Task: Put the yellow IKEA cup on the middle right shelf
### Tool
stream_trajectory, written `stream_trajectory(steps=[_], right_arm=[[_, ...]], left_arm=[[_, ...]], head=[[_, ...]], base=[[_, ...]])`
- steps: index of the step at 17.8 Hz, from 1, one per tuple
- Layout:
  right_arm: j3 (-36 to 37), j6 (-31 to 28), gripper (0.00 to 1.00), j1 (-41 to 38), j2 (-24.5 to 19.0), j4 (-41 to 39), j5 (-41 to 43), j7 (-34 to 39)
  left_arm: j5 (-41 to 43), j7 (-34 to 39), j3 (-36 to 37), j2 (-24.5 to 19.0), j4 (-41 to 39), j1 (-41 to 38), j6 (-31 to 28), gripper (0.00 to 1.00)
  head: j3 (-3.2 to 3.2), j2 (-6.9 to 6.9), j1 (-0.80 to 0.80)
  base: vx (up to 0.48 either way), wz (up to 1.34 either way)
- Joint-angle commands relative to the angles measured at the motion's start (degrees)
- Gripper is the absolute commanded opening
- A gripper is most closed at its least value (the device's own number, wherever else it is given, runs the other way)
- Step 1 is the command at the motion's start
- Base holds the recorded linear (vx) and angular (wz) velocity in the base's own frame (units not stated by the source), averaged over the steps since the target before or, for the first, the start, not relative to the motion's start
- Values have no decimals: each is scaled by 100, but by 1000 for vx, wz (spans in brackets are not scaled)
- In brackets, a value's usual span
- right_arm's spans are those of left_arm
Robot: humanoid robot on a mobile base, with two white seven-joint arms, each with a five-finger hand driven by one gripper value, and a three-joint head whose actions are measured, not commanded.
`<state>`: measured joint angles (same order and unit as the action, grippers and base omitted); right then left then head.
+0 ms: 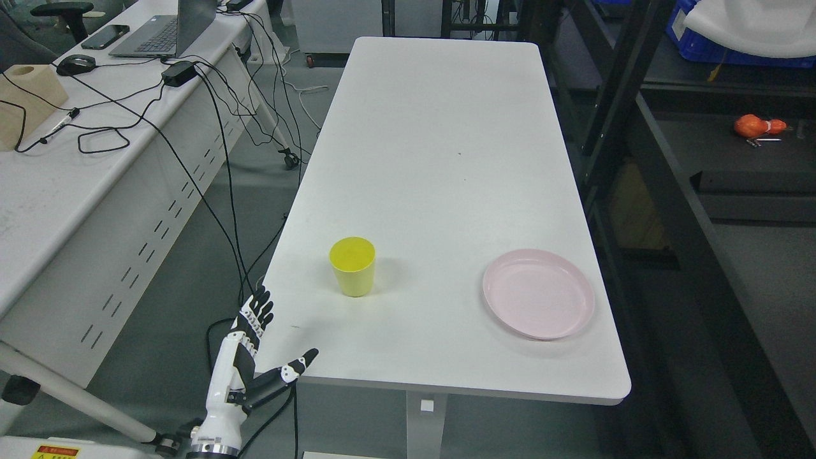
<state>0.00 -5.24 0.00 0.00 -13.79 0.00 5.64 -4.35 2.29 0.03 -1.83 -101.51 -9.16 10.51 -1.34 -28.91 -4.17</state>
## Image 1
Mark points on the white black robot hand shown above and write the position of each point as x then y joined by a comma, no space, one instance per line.
235,389

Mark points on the yellow plastic cup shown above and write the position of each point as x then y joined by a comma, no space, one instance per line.
353,262

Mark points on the black metal shelf rack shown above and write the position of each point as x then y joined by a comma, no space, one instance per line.
706,237

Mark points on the orange toy on shelf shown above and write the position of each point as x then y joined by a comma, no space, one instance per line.
752,126

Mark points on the white side desk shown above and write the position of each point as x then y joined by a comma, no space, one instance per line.
88,217

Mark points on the black marker pen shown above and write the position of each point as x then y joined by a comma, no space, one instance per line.
61,124

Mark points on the black power adapter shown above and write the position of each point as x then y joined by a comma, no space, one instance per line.
178,73

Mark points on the white work table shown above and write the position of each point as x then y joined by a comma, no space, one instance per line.
444,154

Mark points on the pink plastic plate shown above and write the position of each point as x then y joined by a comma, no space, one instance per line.
538,294

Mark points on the grey laptop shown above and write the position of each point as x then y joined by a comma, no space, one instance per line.
166,36

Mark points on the black computer mouse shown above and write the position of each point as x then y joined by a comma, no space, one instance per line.
76,64

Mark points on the black smartphone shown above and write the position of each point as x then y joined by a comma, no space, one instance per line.
104,37

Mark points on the black office chair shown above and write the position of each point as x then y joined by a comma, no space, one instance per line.
17,47

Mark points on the blue plastic crate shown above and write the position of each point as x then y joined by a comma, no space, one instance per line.
694,47

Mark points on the white cloth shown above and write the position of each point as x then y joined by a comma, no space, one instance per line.
777,29

